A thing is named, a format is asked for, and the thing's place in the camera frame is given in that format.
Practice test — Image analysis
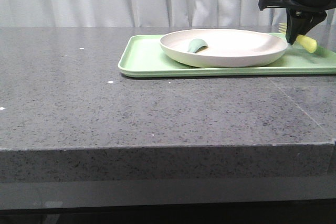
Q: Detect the green plastic spoon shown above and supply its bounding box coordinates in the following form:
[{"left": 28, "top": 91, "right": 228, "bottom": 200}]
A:
[{"left": 187, "top": 38, "right": 208, "bottom": 53}]

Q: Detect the beige round plate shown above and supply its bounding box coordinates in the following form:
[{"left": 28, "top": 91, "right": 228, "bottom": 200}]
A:
[{"left": 160, "top": 29, "right": 288, "bottom": 68}]

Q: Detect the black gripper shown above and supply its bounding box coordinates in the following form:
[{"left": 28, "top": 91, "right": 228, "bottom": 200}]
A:
[{"left": 258, "top": 0, "right": 335, "bottom": 45}]

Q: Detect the yellow plastic fork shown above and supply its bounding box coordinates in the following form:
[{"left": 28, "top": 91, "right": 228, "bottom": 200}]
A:
[{"left": 278, "top": 23, "right": 318, "bottom": 53}]

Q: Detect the light green serving tray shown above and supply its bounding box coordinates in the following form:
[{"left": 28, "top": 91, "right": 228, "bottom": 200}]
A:
[{"left": 118, "top": 35, "right": 335, "bottom": 78}]

